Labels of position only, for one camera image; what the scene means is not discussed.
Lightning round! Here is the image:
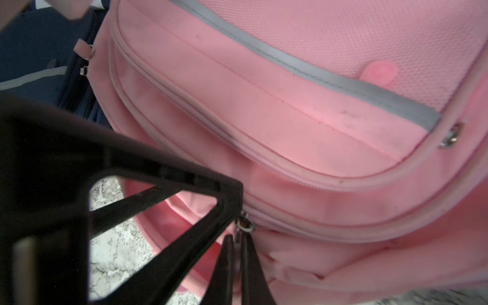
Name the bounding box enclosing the navy blue backpack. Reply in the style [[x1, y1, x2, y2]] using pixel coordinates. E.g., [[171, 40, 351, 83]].
[[1, 1, 110, 127]]

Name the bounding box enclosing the pink backpack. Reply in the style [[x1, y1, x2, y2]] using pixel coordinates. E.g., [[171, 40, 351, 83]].
[[74, 1, 487, 304]]

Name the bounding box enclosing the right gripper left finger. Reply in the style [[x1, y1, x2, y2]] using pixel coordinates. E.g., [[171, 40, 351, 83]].
[[200, 235, 235, 305]]

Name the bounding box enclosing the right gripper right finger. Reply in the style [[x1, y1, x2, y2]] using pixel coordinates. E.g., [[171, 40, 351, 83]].
[[240, 232, 276, 305]]

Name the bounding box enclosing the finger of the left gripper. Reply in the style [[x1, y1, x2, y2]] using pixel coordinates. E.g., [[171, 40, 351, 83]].
[[1, 93, 243, 304]]

